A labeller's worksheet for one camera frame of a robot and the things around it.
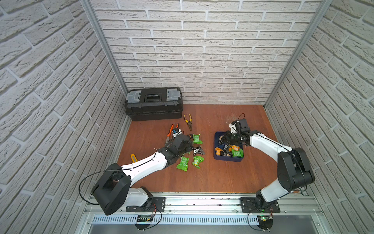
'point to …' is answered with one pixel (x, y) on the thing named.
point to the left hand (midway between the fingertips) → (191, 140)
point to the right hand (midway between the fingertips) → (223, 138)
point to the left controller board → (143, 221)
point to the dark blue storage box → (223, 158)
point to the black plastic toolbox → (154, 104)
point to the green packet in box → (240, 153)
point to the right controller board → (266, 222)
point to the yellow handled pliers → (189, 122)
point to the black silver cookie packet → (198, 150)
